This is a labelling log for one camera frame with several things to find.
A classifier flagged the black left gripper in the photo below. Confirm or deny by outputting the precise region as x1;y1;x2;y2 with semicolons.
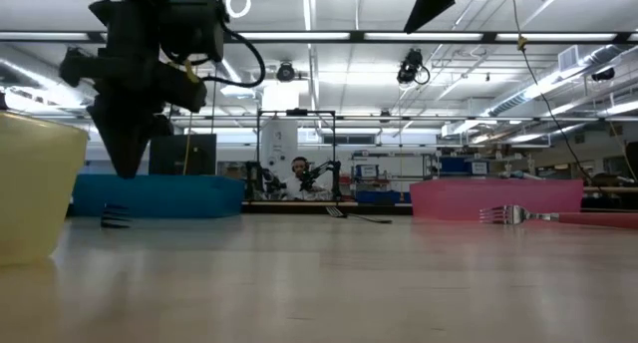
87;0;208;179

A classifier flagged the black fork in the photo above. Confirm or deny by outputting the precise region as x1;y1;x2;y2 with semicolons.
325;205;394;225
99;203;132;229

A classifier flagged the red handled fork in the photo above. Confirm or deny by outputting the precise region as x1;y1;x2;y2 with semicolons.
478;204;638;230

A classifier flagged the black background monitor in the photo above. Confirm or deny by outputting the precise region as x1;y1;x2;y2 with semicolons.
148;133;218;176

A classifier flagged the blue plastic bin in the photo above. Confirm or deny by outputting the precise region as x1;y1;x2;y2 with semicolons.
72;173;245;219

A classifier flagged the yellow plastic bin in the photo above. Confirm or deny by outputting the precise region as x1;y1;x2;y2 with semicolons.
0;111;90;267

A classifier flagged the black overhead light bar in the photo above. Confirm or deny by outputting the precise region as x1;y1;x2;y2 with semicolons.
0;30;638;44

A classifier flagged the white background machine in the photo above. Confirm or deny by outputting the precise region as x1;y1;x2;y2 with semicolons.
259;118;299;184

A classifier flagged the round black ceiling fixture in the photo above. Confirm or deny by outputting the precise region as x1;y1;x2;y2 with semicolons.
275;61;297;83

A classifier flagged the blue storage crate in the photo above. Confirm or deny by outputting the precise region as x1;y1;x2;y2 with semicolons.
438;156;489;177
354;163;411;205

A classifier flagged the person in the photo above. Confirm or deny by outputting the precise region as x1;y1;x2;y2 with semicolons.
283;156;325;201

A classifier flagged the pink plastic bin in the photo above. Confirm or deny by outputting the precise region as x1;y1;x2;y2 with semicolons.
409;177;584;220

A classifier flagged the black ceiling camera with ring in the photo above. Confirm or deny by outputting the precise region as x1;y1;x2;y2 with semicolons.
396;47;432;88

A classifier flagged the yellow cable tag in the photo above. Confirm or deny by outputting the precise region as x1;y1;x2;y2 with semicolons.
183;58;200;84

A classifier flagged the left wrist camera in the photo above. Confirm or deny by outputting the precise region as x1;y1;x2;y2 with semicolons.
159;0;226;64

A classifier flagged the black hanging cable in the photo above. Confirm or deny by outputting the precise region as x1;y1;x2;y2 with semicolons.
508;0;607;187

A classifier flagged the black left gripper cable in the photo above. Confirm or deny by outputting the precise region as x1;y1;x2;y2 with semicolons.
198;0;267;90

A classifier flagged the black background station frame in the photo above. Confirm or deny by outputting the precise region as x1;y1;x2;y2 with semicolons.
255;108;337;200

